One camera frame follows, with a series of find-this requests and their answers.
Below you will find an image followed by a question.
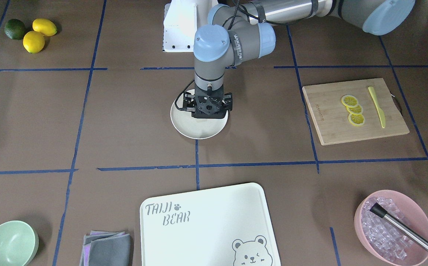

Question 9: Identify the cream round plate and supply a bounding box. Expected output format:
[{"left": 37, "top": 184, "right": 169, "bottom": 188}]
[{"left": 170, "top": 94, "right": 229, "bottom": 140}]

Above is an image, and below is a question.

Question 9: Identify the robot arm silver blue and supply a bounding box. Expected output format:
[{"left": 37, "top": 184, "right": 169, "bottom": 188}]
[{"left": 194, "top": 0, "right": 415, "bottom": 92}]

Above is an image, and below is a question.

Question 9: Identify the white bear tray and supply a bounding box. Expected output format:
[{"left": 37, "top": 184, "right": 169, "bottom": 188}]
[{"left": 140, "top": 183, "right": 281, "bottom": 266}]

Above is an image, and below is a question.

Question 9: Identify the bamboo cutting board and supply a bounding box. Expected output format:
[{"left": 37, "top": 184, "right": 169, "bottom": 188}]
[{"left": 302, "top": 78, "right": 410, "bottom": 146}]

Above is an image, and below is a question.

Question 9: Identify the lemon slice top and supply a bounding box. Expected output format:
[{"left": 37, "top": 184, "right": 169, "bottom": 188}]
[{"left": 341, "top": 95, "right": 358, "bottom": 108}]

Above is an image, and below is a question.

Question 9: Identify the lemon slice middle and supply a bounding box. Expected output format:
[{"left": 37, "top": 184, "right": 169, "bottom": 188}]
[{"left": 346, "top": 104, "right": 363, "bottom": 116}]

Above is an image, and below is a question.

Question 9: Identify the grey folded cloth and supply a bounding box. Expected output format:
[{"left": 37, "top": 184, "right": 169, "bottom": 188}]
[{"left": 79, "top": 231, "right": 131, "bottom": 266}]

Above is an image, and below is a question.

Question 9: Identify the yellow plastic knife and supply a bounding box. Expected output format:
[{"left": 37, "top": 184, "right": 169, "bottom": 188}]
[{"left": 367, "top": 86, "right": 386, "bottom": 129}]

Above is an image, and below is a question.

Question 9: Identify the metal tongs black tip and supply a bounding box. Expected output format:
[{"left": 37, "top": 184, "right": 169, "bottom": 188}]
[{"left": 369, "top": 203, "right": 428, "bottom": 252}]

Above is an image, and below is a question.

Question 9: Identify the yellow lemon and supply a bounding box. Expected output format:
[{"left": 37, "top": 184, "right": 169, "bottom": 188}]
[
  {"left": 32, "top": 18, "right": 58, "bottom": 37},
  {"left": 23, "top": 31, "right": 45, "bottom": 54}
]

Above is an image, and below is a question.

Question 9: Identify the pink bowl with ice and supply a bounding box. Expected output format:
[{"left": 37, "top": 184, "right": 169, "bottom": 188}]
[{"left": 354, "top": 189, "right": 428, "bottom": 266}]

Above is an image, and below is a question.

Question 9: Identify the dark green avocado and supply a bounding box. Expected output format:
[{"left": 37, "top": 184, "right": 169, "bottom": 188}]
[{"left": 4, "top": 19, "right": 26, "bottom": 40}]

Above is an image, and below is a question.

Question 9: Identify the mint green bowl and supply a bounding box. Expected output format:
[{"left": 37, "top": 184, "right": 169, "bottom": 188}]
[{"left": 0, "top": 220, "right": 39, "bottom": 266}]

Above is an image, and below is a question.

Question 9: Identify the white camera post base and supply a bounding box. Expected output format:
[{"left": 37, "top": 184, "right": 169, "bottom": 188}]
[{"left": 162, "top": 0, "right": 218, "bottom": 53}]

